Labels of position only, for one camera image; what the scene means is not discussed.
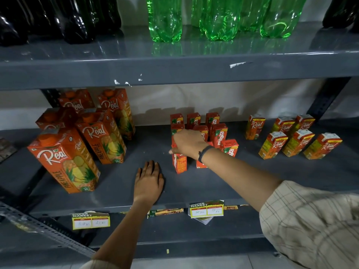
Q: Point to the person's right hand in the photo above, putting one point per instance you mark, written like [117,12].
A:
[189,142]

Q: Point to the person's left hand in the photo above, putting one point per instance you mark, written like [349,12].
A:
[148,187]

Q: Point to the person's left little finger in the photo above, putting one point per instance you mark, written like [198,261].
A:
[139,174]

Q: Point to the person's right thumb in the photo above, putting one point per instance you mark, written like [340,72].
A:
[174,151]

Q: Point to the person's left thumb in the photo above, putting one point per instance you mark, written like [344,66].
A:
[162,183]

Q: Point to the person's left middle finger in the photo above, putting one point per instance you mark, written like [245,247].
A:
[152,168]

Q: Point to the small red juice box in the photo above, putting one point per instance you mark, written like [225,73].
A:
[180,163]

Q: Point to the person's right forearm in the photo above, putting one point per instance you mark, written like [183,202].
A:
[241,179]

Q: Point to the person's left forearm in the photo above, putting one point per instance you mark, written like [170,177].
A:
[123,235]

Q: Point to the green orange strip label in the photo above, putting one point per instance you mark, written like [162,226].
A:
[165,212]

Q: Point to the black wristband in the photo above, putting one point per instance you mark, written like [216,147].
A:
[204,152]

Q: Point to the group of small red boxes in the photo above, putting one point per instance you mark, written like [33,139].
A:
[219,134]

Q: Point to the large orange juice carton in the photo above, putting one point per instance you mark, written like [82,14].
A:
[54,117]
[66,162]
[103,137]
[77,99]
[119,110]

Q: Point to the yellow white price label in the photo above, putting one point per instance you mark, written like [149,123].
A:
[207,210]
[91,221]

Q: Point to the white paper scrap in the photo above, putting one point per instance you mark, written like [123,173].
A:
[204,220]

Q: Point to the short orange strip label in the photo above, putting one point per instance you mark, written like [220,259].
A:
[230,207]

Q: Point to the grey metal shelving unit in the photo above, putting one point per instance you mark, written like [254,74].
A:
[168,67]

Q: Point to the perforated grey metal upright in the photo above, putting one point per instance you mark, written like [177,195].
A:
[47,231]

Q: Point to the group of yellow-orange juice boxes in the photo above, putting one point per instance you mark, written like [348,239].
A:
[297,142]

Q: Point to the green plastic bottle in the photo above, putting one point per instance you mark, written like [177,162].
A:
[195,11]
[164,20]
[220,19]
[253,13]
[283,18]

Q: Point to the dark snack packet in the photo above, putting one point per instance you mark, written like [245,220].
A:
[5,148]

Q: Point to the dark plastic bottle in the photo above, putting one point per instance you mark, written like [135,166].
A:
[110,13]
[355,23]
[42,16]
[78,23]
[338,12]
[11,29]

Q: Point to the beige plaid shirt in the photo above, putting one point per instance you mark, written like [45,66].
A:
[311,226]

